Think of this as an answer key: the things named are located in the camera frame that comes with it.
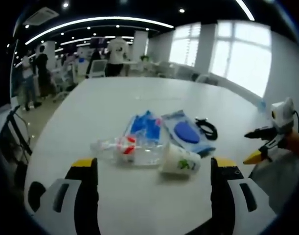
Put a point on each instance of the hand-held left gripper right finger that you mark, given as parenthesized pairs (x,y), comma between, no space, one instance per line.
(239,195)

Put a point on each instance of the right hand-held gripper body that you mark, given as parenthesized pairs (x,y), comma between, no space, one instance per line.
(282,115)

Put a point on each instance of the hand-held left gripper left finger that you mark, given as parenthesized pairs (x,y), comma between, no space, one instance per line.
(66,195)

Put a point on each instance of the white paper cup green print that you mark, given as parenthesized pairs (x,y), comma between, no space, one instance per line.
(179,161)

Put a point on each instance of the blue wet wipes pack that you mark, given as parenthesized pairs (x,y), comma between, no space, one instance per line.
(186,131)

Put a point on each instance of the clear plastic bottle red label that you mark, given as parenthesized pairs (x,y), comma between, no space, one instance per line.
(137,156)

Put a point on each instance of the clear bag of blue items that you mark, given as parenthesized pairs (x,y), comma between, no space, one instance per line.
(145,127)

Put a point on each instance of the person's right hand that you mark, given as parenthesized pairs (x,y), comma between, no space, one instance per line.
(295,142)

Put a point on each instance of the person's grey clothing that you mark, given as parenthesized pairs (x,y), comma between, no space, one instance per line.
(279,181)

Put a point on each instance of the large window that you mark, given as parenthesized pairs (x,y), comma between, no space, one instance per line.
(239,56)

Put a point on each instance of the black stand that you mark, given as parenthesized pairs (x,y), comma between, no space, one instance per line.
(16,132)

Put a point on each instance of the white table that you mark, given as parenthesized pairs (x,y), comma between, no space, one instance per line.
(129,98)

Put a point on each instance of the white office chair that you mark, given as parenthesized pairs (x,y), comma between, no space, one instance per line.
(98,68)

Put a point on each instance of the green potted plant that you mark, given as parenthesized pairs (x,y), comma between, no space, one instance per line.
(144,58)

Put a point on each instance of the curved ceiling light strip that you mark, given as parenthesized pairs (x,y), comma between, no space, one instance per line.
(95,23)

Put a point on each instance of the ceiling air vent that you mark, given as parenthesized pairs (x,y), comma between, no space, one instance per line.
(41,15)

